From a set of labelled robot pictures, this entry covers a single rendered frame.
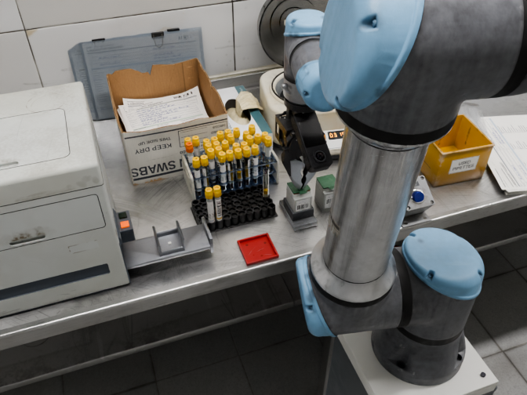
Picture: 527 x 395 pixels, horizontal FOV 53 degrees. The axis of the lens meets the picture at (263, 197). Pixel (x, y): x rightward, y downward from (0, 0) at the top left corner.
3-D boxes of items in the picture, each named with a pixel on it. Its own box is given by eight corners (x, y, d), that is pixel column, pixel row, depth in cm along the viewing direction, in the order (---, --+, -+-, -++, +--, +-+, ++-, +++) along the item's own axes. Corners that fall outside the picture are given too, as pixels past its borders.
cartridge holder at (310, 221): (294, 231, 113) (294, 219, 110) (279, 204, 119) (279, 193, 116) (317, 226, 114) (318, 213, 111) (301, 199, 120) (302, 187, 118)
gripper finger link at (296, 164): (292, 175, 114) (293, 139, 108) (303, 192, 110) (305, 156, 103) (278, 178, 113) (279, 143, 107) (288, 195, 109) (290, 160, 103)
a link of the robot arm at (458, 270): (481, 336, 79) (508, 277, 70) (394, 347, 77) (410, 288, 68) (448, 275, 88) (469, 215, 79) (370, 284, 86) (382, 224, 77)
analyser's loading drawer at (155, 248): (110, 278, 100) (104, 260, 97) (105, 254, 105) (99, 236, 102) (213, 251, 106) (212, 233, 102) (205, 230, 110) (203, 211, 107)
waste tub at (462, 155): (432, 188, 123) (442, 154, 116) (406, 154, 133) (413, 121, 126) (483, 179, 126) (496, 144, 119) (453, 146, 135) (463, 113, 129)
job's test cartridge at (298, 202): (293, 219, 113) (294, 197, 109) (285, 205, 117) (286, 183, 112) (310, 215, 114) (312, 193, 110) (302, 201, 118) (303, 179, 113)
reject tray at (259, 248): (247, 266, 105) (247, 263, 105) (237, 242, 110) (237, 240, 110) (278, 258, 107) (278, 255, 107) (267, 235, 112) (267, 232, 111)
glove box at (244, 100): (233, 164, 130) (231, 132, 123) (208, 114, 147) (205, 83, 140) (280, 154, 133) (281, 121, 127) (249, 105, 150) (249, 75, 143)
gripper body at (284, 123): (307, 132, 110) (311, 80, 102) (325, 155, 104) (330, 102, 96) (273, 139, 108) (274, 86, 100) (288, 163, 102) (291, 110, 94)
